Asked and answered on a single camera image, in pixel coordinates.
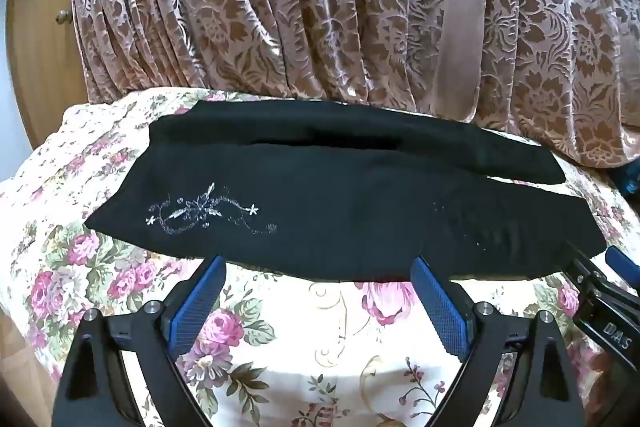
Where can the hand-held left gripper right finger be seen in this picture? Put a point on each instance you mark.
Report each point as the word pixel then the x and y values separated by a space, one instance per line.
pixel 442 307

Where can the floral bedspread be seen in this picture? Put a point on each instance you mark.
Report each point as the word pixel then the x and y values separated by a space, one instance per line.
pixel 300 337

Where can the black embroidered pants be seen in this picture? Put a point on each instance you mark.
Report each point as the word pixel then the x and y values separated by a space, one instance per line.
pixel 340 207

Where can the wooden cabinet door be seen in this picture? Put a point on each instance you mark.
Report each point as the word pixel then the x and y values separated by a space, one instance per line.
pixel 40 57

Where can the round brass cabinet knob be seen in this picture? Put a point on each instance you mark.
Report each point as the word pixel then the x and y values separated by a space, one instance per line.
pixel 62 16

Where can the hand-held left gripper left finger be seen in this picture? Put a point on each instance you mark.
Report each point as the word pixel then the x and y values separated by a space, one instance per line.
pixel 192 307

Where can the brown floral curtain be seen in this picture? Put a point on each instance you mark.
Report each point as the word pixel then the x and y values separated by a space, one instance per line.
pixel 280 7

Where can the dark blue object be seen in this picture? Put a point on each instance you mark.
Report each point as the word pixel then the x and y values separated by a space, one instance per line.
pixel 629 184

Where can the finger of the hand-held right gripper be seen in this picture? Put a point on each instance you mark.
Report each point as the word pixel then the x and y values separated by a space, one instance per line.
pixel 622 263
pixel 607 314

